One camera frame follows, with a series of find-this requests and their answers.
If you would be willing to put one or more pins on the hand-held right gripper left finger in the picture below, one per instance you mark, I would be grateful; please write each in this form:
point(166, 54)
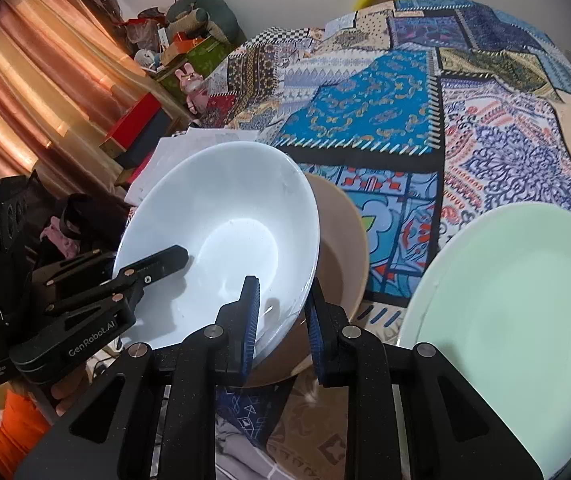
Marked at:
point(251, 330)

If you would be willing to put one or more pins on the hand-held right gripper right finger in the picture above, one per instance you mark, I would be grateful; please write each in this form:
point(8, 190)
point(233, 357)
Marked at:
point(315, 340)

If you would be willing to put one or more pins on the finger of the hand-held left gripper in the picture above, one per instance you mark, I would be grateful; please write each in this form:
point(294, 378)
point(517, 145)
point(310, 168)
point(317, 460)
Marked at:
point(160, 262)
point(75, 272)

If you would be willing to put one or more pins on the tan bowl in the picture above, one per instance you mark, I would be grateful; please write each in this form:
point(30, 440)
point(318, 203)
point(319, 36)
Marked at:
point(340, 260)

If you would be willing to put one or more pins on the white bowl with dark spots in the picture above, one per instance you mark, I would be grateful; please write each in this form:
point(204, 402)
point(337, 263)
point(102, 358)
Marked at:
point(245, 200)

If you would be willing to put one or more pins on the pale green plate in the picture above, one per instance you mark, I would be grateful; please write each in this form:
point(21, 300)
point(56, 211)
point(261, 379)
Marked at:
point(515, 310)

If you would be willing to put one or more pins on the person's left forearm orange sleeve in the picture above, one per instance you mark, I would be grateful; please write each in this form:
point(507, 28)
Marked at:
point(15, 430)

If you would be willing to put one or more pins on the person's left hand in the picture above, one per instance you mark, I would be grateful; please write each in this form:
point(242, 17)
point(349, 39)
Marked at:
point(67, 390)

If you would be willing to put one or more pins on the pink cloth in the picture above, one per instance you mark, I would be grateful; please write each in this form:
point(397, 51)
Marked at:
point(60, 235)

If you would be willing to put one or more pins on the black chair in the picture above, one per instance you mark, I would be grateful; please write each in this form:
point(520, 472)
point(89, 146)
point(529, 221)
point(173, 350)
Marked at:
point(85, 210)

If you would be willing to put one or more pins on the white folded cloth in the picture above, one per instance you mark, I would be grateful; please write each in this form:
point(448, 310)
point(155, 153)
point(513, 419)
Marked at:
point(175, 155)

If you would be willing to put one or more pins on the dark blue box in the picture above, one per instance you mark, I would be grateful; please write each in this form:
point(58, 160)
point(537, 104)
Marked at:
point(155, 135)

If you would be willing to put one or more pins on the red box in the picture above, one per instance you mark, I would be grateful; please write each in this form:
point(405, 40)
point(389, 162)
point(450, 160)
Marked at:
point(135, 120)

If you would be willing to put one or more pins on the pink bunny toy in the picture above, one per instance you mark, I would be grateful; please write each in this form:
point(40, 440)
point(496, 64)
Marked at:
point(193, 85)

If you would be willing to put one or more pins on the orange curtain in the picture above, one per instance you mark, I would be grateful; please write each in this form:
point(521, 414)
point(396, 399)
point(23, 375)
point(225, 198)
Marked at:
point(40, 60)

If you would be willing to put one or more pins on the small white toy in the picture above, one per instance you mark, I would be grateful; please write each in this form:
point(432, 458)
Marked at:
point(146, 58)

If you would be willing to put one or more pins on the green box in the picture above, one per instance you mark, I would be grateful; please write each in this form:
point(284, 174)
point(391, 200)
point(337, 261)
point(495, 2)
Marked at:
point(210, 57)

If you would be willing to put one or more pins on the dark green plush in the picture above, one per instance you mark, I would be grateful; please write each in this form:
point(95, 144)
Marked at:
point(205, 10)

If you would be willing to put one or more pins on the patchwork printed blanket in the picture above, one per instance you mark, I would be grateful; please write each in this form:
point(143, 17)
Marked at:
point(390, 90)

